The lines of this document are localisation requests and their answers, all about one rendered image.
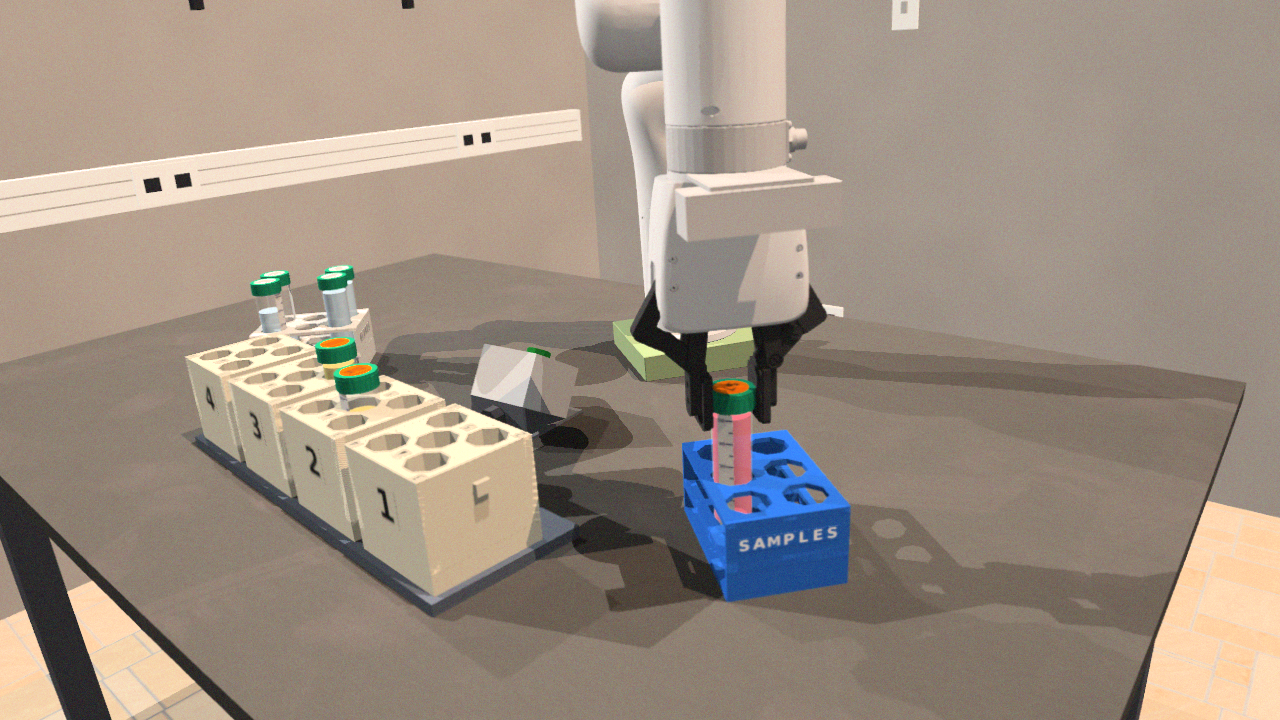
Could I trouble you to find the blue tube rack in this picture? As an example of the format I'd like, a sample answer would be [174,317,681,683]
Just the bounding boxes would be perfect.
[682,430,851,602]

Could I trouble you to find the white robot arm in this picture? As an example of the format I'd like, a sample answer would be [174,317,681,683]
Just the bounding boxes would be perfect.
[575,0,844,299]

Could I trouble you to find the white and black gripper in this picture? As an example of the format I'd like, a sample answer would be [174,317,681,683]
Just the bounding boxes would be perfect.
[630,169,827,430]

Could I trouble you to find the sample tube s5 with green cap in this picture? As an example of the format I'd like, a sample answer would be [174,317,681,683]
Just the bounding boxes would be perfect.
[315,337,357,380]

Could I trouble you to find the cream tube rack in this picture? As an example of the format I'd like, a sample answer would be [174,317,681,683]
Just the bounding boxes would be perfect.
[250,309,376,364]

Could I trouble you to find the cream bucket adapter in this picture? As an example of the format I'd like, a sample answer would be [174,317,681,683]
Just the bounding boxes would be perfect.
[186,332,316,462]
[279,375,445,542]
[227,355,337,498]
[344,404,543,597]

